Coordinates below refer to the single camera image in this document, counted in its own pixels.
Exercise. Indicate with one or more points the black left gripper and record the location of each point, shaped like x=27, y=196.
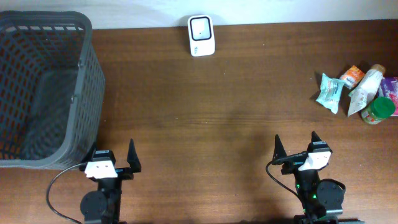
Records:
x=127, y=173

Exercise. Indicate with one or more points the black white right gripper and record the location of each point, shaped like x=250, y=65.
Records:
x=280, y=156

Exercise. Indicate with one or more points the mint green wipes pack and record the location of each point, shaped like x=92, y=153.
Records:
x=330, y=93

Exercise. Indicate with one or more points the white shampoo tube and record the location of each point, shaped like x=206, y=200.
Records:
x=366, y=90

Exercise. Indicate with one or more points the small orange white packet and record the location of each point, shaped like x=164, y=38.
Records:
x=352, y=77

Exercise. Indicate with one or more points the green lid jar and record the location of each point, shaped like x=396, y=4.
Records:
x=378, y=110

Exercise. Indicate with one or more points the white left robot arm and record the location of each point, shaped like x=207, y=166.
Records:
x=103, y=205

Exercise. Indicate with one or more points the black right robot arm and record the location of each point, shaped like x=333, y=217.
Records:
x=321, y=199

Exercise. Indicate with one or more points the white barcode scanner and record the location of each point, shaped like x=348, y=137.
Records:
x=201, y=35

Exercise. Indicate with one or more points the grey plastic mesh basket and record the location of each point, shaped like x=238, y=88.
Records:
x=52, y=89

